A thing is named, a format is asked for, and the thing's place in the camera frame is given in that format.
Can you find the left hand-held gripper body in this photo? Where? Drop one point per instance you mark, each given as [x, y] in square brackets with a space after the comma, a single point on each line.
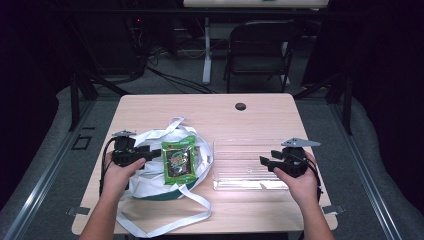
[124, 154]

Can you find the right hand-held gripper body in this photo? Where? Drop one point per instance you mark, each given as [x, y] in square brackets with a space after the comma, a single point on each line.
[295, 161]

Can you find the green snack packet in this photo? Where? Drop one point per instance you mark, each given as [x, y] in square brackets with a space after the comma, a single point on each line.
[179, 161]

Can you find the clear plastic container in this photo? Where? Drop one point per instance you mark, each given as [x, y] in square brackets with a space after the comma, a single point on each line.
[240, 166]

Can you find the white tote bag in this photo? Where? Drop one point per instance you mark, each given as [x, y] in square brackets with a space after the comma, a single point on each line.
[150, 186]

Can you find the person's left hand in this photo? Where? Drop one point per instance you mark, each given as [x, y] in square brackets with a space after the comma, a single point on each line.
[118, 176]

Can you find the person's right hand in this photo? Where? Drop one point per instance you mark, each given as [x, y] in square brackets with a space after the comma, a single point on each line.
[300, 186]

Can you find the black folding chair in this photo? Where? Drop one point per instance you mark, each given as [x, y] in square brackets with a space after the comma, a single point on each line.
[260, 50]

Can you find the white desk with leg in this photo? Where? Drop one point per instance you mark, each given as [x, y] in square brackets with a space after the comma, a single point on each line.
[207, 50]

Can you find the grey metal table bracket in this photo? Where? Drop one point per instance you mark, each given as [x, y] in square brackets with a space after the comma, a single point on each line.
[333, 209]
[79, 210]

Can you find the silver floor rail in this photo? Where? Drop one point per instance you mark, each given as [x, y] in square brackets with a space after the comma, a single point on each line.
[363, 176]
[43, 180]

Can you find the black metal stand frame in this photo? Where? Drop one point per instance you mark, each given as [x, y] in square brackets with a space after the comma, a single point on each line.
[347, 103]
[75, 100]

